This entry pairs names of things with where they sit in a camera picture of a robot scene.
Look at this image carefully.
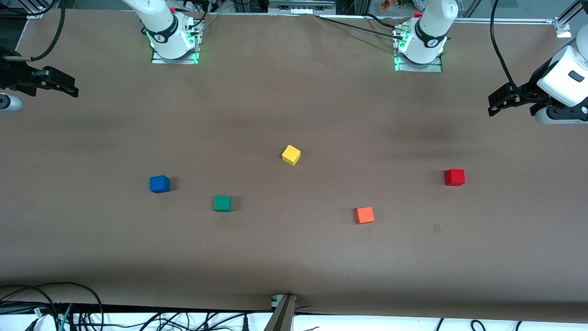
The red block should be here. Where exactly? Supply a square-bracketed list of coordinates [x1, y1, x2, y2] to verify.
[444, 168, 466, 187]

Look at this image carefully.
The blue block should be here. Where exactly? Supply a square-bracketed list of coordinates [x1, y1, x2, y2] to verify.
[149, 175, 170, 194]

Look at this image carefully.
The yellow block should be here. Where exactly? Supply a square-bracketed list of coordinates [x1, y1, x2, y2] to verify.
[282, 144, 301, 166]

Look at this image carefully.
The white power strip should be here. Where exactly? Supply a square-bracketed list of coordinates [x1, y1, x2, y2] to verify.
[268, 0, 337, 14]

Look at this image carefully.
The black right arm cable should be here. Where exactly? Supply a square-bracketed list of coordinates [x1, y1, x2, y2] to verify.
[4, 0, 66, 63]

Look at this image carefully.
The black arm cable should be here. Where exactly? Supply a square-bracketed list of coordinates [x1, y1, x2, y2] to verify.
[4, 0, 66, 63]
[490, 0, 529, 92]

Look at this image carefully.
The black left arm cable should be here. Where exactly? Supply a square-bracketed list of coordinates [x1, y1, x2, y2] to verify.
[490, 0, 529, 92]

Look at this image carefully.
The aluminium frame rail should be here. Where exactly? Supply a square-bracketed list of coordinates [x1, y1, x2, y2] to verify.
[452, 16, 559, 24]

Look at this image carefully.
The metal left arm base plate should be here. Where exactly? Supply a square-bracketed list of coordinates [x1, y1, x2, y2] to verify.
[394, 55, 444, 73]

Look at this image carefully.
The short black base cable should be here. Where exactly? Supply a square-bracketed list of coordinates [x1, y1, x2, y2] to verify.
[364, 13, 401, 29]

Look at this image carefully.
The long black base cable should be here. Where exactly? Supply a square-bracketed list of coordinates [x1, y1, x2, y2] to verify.
[314, 14, 407, 43]

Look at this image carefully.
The black looped cable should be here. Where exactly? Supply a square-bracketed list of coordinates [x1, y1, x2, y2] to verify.
[0, 282, 105, 331]

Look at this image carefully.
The green cable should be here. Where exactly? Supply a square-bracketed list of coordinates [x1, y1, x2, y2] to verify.
[57, 303, 74, 331]

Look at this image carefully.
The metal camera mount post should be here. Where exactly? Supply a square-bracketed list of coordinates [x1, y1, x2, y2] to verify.
[264, 294, 297, 331]

